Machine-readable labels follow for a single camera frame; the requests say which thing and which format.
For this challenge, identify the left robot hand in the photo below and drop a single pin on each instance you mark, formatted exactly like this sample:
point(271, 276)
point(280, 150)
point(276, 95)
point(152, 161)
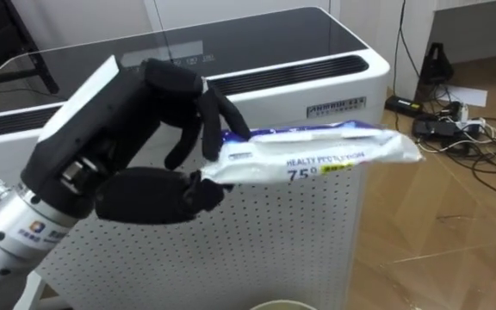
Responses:
point(101, 129)

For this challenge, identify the white wet wipes pack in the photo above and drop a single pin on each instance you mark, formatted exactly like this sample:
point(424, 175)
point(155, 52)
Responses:
point(308, 150)

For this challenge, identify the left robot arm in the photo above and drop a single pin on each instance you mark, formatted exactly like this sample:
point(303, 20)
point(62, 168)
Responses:
point(11, 232)

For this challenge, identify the white air purifier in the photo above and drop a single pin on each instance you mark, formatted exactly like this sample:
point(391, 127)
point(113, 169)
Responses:
point(248, 172)

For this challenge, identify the white round bin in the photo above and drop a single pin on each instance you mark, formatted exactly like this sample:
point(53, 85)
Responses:
point(283, 305)

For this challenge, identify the black power adapter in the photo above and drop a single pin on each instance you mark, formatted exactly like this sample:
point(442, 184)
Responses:
point(403, 104)

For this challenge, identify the black power brick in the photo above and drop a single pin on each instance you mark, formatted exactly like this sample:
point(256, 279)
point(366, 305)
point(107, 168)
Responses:
point(435, 128)

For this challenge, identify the black tripod base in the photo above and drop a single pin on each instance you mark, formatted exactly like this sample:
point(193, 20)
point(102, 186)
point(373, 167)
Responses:
point(436, 63)

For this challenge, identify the white power strip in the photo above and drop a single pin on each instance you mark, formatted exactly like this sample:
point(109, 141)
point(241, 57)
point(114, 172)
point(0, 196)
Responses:
point(467, 122)

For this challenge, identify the white paper sheet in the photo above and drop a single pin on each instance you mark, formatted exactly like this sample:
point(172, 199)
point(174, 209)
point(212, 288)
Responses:
point(467, 95)

